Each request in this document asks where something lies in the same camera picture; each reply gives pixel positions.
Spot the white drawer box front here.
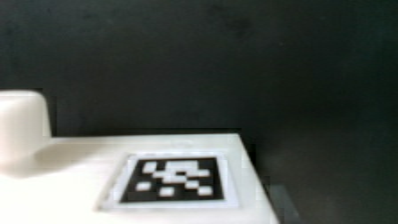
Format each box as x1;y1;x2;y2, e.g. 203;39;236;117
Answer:
0;90;279;224

